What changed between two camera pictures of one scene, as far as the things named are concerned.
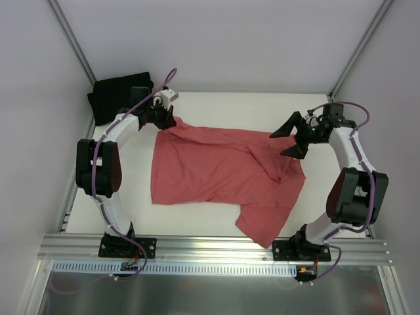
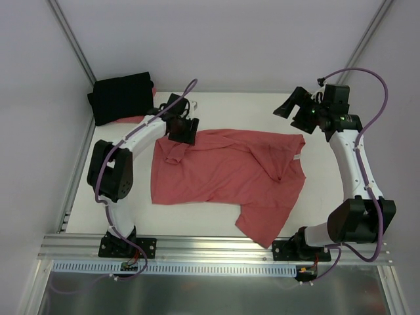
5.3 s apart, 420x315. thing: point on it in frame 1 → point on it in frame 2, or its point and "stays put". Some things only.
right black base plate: (291, 250) stays put
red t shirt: (194, 164) stays put
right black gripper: (302, 135) → (302, 113)
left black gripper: (159, 115) → (184, 130)
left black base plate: (119, 247) stays put
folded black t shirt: (111, 96) stays put
